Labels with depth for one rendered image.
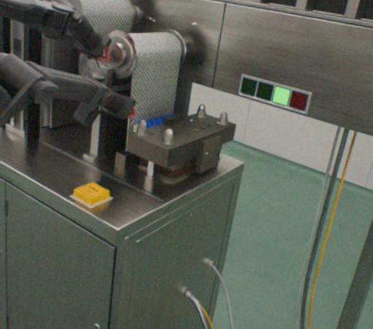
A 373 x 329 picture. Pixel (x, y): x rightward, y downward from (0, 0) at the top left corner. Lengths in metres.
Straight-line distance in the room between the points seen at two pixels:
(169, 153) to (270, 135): 2.91
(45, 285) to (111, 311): 0.30
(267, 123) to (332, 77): 2.76
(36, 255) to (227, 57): 0.91
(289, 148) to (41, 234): 2.99
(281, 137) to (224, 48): 2.62
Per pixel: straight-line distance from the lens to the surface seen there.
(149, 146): 1.31
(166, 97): 1.52
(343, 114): 1.40
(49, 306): 1.56
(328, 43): 1.39
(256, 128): 4.18
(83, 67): 1.52
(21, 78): 0.83
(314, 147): 4.00
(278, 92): 1.45
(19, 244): 1.57
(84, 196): 1.21
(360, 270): 1.74
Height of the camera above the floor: 1.51
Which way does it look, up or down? 20 degrees down
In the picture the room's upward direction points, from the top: 8 degrees clockwise
